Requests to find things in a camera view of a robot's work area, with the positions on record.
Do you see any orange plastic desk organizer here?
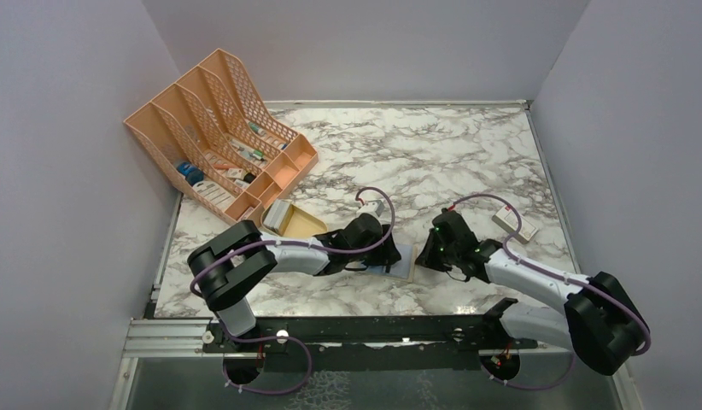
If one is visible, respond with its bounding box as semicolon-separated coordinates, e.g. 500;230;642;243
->
124;49;319;225

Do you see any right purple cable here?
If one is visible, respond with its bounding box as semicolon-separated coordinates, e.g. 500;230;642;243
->
447;193;652;391

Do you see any purple cable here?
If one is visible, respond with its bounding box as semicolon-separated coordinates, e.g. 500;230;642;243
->
447;193;652;391
190;187;396;395

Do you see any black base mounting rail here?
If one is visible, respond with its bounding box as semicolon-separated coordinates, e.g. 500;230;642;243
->
202;314;538;372

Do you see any white card box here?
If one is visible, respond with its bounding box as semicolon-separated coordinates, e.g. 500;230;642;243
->
492;206;540;244

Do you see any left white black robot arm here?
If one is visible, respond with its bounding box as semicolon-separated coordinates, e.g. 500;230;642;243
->
186;213;409;351

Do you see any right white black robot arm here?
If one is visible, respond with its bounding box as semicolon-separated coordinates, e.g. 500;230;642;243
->
415;209;650;376

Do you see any stack of silver cards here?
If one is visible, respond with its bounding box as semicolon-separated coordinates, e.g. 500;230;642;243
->
261;199;293;234

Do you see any blue tape roll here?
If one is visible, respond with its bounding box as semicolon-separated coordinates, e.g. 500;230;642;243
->
174;161;205;186

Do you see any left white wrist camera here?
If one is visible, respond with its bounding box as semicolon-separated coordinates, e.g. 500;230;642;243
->
356;200;385;219

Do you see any green marker pen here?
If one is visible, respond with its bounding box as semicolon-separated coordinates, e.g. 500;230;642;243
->
248;121;268;138

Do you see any aluminium frame profile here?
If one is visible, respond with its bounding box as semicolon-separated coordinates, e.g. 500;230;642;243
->
122;319;210;359

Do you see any beige oval tray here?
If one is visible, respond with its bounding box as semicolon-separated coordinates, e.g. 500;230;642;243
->
260;202;328;239

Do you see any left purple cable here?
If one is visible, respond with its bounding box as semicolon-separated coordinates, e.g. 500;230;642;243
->
190;187;396;395

